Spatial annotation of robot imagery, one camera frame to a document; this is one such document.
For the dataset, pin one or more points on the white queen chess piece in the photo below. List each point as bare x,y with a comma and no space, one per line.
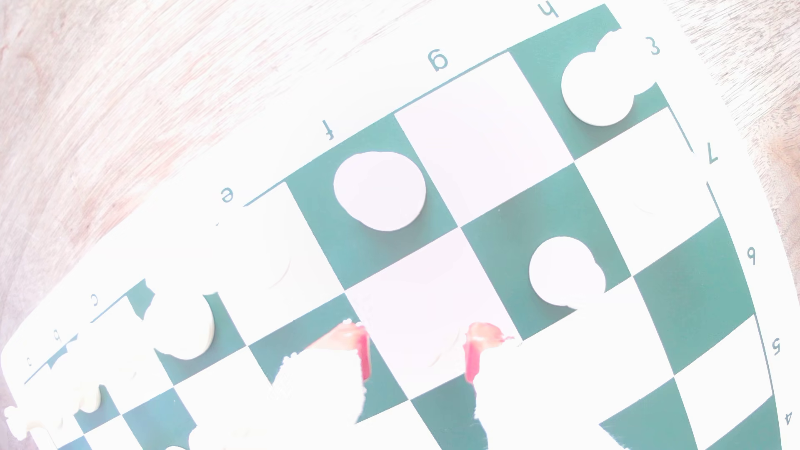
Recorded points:
184,328

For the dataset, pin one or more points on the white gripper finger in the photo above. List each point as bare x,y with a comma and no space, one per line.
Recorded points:
531,400
325,394

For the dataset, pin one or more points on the green and cream chessboard mat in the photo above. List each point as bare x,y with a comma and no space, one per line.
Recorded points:
375,262

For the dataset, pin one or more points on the white pawn chess piece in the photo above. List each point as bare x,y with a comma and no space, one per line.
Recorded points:
437,350
562,272

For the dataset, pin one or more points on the white king chess piece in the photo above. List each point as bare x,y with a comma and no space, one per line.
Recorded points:
250,250

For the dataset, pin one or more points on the white rook chess piece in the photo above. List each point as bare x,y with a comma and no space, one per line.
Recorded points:
597,87
25,422

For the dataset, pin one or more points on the white bishop chess piece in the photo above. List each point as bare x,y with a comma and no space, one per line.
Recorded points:
380,190

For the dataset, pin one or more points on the white knight chess piece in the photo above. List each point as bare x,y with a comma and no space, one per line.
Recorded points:
89,398

